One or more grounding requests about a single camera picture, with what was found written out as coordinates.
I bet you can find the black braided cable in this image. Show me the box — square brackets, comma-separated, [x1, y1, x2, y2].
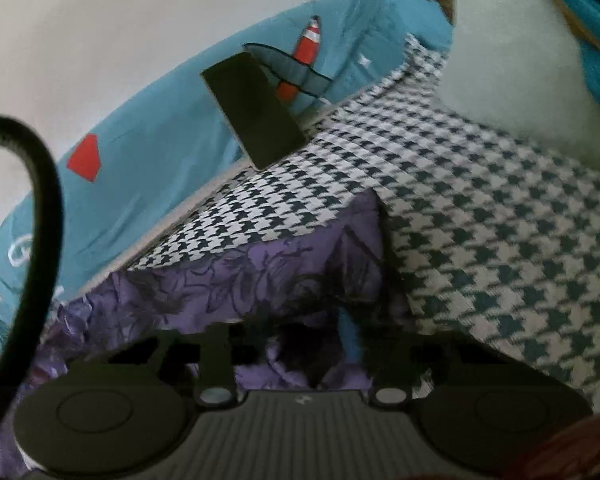
[0, 116, 64, 411]

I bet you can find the grey pillow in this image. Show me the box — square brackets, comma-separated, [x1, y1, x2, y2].
[438, 0, 600, 170]

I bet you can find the black smartphone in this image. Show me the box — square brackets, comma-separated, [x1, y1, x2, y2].
[200, 52, 306, 170]

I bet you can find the blue white houndstooth mat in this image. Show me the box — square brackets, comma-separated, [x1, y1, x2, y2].
[134, 37, 600, 411]

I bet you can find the purple patterned garment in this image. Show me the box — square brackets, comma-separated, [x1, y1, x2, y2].
[0, 192, 412, 478]

